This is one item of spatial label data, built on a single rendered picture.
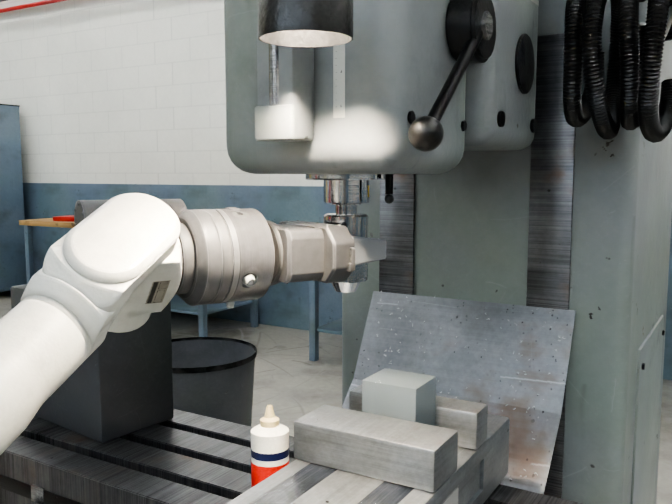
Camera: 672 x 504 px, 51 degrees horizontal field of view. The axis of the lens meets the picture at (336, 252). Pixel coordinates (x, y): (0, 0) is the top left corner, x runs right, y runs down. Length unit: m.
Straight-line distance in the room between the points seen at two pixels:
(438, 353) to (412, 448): 0.44
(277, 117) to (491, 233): 0.52
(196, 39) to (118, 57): 0.99
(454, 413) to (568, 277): 0.36
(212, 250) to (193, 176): 5.92
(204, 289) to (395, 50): 0.27
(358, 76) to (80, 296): 0.30
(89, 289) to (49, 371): 0.06
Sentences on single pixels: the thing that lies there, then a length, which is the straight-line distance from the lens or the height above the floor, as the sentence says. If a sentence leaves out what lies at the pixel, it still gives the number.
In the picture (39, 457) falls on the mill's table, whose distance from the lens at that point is 0.98.
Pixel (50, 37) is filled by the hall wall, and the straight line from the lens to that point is 8.05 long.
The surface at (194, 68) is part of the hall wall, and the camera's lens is 6.57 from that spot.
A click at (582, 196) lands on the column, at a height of 1.28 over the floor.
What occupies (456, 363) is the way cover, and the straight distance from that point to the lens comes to 1.07.
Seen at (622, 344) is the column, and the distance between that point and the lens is 1.05.
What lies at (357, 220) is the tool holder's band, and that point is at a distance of 0.72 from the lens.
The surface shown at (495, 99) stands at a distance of 0.80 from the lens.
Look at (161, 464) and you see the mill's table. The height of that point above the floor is 0.96.
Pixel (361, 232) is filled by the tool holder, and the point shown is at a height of 1.25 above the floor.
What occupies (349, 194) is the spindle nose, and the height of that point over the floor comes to 1.29.
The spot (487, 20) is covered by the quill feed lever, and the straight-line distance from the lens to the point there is 0.74.
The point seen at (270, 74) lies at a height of 1.40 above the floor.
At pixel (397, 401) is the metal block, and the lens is 0.72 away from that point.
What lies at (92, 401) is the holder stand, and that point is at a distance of 1.00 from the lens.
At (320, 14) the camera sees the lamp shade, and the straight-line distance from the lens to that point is 0.53.
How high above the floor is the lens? 1.31
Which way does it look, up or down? 6 degrees down
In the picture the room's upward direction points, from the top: straight up
